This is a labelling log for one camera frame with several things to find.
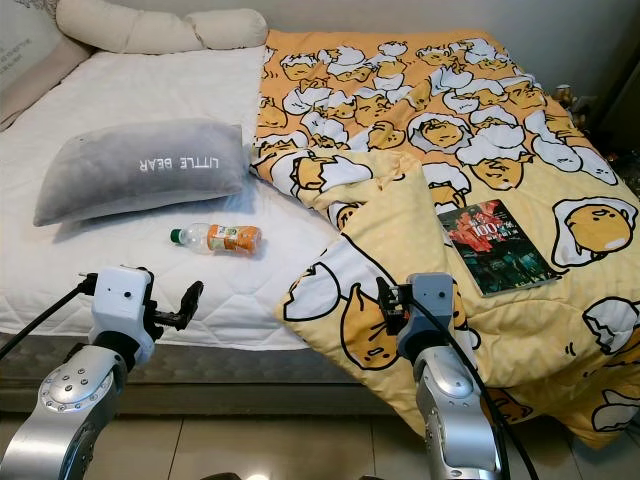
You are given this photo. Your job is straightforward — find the yellow egg cartoon quilt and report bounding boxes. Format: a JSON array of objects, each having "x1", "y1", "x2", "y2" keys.
[{"x1": 250, "y1": 28, "x2": 640, "y2": 451}]

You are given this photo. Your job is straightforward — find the dark bedside cabinet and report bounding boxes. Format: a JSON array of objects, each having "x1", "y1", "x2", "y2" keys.
[{"x1": 595, "y1": 70, "x2": 640, "y2": 166}]

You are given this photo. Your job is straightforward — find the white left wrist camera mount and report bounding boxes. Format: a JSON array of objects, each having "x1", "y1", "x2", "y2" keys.
[{"x1": 90, "y1": 266, "x2": 157, "y2": 346}]

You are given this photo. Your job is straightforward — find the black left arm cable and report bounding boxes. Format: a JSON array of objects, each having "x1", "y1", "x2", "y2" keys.
[{"x1": 0, "y1": 272, "x2": 101, "y2": 359}]

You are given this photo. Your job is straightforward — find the beige bolster pillow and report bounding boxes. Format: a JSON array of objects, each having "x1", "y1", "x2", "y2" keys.
[{"x1": 56, "y1": 0, "x2": 269, "y2": 56}]

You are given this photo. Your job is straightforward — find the orange drink plastic bottle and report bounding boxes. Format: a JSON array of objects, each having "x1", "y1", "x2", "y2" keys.
[{"x1": 170, "y1": 222, "x2": 263, "y2": 256}]

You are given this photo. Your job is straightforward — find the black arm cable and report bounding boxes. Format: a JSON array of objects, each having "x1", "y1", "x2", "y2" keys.
[
  {"x1": 395, "y1": 285, "x2": 543, "y2": 480},
  {"x1": 0, "y1": 272, "x2": 101, "y2": 359}
]

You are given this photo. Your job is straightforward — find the grey little bear pillow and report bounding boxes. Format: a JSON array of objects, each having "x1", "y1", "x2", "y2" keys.
[{"x1": 32, "y1": 120, "x2": 249, "y2": 228}]

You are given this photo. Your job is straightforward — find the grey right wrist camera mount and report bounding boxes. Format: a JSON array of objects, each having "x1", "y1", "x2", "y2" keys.
[{"x1": 405, "y1": 273, "x2": 457, "y2": 338}]

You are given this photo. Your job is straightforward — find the dark red cover book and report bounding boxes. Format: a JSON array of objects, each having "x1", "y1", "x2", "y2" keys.
[{"x1": 437, "y1": 198, "x2": 558, "y2": 297}]

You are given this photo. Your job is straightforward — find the white quilted mattress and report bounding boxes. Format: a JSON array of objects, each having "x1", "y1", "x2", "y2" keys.
[{"x1": 0, "y1": 45, "x2": 371, "y2": 389}]

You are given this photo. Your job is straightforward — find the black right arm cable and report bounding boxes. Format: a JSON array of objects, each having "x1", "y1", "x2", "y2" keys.
[{"x1": 395, "y1": 285, "x2": 543, "y2": 480}]

